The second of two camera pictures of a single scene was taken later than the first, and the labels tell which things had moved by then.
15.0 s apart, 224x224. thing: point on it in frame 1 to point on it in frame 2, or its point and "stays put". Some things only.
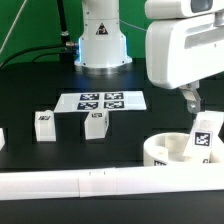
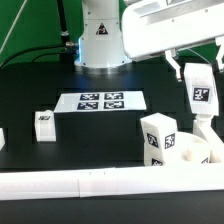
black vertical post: [67, 48] stays put
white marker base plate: [101, 101] stays put
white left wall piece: [2, 138] stays put
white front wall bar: [29, 185] stays put
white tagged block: [204, 138] to [160, 137]
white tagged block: [96, 124] to [202, 92]
